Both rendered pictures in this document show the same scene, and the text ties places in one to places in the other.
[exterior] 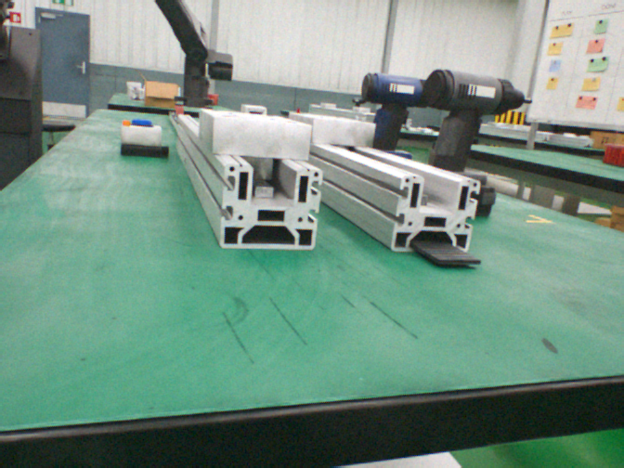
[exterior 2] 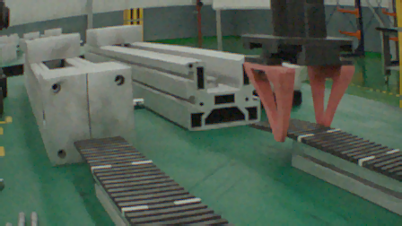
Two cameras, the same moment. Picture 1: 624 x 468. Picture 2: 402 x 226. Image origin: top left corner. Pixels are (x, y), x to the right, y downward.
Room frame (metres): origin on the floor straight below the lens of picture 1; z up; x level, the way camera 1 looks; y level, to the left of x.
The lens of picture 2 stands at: (1.96, 0.24, 0.93)
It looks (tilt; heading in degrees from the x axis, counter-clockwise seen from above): 11 degrees down; 177
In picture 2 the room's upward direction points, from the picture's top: 2 degrees counter-clockwise
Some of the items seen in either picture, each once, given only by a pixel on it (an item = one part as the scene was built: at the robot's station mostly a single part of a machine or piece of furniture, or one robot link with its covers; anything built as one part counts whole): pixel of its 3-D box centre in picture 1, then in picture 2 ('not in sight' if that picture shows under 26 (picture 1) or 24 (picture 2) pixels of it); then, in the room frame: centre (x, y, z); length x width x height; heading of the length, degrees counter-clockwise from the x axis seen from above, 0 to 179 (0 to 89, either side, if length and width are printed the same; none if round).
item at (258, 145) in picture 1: (249, 143); (111, 40); (0.66, 0.09, 0.87); 0.16 x 0.11 x 0.07; 19
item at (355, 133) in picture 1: (327, 136); (49, 55); (0.96, -0.01, 0.87); 0.16 x 0.11 x 0.07; 19
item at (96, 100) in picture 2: not in sight; (92, 109); (1.38, 0.15, 0.83); 0.12 x 0.09 x 0.10; 109
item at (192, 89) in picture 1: (194, 90); (299, 18); (1.46, 0.36, 0.92); 0.10 x 0.07 x 0.07; 109
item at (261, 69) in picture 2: (198, 117); (292, 91); (1.46, 0.35, 0.85); 0.07 x 0.07 x 0.09; 19
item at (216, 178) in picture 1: (220, 156); (138, 67); (0.90, 0.17, 0.82); 0.80 x 0.10 x 0.09; 19
